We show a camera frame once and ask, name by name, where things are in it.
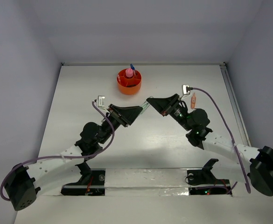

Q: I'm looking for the clear blue-capped glue bottle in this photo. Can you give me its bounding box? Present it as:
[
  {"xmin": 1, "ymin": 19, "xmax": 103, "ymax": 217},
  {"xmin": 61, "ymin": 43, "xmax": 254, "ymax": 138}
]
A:
[{"xmin": 130, "ymin": 63, "xmax": 136, "ymax": 75}]

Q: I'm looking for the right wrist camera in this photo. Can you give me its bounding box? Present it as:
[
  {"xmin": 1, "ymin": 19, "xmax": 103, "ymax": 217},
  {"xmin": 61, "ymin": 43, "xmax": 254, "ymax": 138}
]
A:
[{"xmin": 181, "ymin": 84, "xmax": 193, "ymax": 98}]

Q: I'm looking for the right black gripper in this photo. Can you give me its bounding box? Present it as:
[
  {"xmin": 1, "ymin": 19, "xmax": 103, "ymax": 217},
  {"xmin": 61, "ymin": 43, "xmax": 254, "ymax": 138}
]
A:
[{"xmin": 147, "ymin": 93, "xmax": 192, "ymax": 131}]

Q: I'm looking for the pink glue stick tube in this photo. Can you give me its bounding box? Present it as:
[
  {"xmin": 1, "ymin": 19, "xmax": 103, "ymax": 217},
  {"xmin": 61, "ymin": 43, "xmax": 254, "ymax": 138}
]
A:
[{"xmin": 125, "ymin": 68, "xmax": 134, "ymax": 78}]

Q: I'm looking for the aluminium side rail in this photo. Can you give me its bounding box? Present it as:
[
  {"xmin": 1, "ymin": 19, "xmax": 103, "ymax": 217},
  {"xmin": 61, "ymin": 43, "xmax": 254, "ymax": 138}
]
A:
[{"xmin": 219, "ymin": 63, "xmax": 251, "ymax": 146}]

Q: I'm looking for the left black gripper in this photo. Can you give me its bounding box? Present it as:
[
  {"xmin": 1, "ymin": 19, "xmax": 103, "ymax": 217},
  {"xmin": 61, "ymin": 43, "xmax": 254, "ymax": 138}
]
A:
[{"xmin": 98, "ymin": 104, "xmax": 142, "ymax": 144}]

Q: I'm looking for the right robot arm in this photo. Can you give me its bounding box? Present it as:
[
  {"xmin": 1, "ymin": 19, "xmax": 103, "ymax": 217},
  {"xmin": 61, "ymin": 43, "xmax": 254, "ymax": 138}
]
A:
[{"xmin": 147, "ymin": 94, "xmax": 273, "ymax": 196}]

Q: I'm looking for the orange highlighter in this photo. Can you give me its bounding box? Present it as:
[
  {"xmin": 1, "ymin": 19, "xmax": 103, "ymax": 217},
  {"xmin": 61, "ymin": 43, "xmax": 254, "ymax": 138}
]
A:
[{"xmin": 190, "ymin": 93, "xmax": 196, "ymax": 109}]

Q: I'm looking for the orange round organizer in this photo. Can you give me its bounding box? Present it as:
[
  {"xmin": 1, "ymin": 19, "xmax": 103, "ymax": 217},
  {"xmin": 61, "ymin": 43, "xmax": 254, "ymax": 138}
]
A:
[{"xmin": 117, "ymin": 69, "xmax": 142, "ymax": 95}]

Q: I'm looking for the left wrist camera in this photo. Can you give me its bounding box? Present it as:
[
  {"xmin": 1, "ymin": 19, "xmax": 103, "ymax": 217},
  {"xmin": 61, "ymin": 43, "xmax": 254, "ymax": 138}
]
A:
[{"xmin": 97, "ymin": 96, "xmax": 105, "ymax": 109}]

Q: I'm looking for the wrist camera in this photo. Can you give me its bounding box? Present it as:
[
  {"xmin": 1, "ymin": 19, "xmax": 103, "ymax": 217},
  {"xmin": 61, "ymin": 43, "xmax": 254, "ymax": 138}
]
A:
[
  {"xmin": 97, "ymin": 96, "xmax": 105, "ymax": 109},
  {"xmin": 181, "ymin": 84, "xmax": 193, "ymax": 98}
]

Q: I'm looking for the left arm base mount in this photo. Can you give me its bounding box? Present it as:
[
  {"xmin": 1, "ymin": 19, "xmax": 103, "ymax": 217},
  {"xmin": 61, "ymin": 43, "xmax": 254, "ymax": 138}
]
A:
[{"xmin": 61, "ymin": 162, "xmax": 105, "ymax": 196}]

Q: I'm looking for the green highlighter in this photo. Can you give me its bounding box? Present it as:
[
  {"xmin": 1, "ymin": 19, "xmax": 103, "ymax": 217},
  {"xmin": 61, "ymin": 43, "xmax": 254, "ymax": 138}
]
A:
[{"xmin": 140, "ymin": 101, "xmax": 150, "ymax": 115}]

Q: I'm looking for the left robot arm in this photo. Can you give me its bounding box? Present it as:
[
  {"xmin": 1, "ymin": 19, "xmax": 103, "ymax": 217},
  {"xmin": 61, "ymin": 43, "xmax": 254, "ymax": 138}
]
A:
[{"xmin": 0, "ymin": 104, "xmax": 143, "ymax": 211}]

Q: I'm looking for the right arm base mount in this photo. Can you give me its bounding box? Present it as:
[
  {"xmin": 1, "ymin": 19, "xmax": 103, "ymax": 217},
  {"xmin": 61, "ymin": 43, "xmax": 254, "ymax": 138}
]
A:
[{"xmin": 184, "ymin": 159, "xmax": 232, "ymax": 196}]

